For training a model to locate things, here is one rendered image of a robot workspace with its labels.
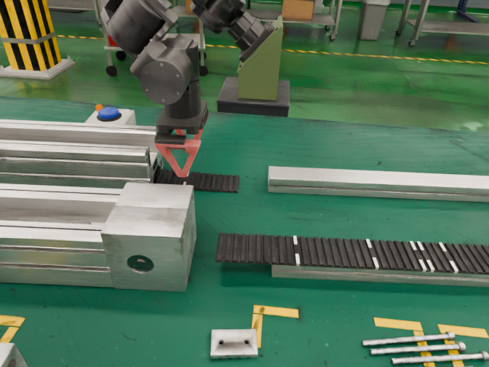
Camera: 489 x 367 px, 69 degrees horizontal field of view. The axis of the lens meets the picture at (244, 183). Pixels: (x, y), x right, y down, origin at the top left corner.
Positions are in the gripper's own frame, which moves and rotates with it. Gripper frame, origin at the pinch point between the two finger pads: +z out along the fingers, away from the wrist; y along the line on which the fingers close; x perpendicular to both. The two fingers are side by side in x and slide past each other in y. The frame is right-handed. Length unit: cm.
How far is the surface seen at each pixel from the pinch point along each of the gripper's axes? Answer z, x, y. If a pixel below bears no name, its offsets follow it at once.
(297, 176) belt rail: 1.5, 19.5, 0.9
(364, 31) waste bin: 74, 155, -467
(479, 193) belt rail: 3, 51, 1
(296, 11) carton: 53, 62, -471
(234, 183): 4.1, 8.6, 0.3
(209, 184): 4.1, 4.1, 1.2
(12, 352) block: -4.8, -7.1, 37.9
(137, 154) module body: -3.8, -6.4, 5.2
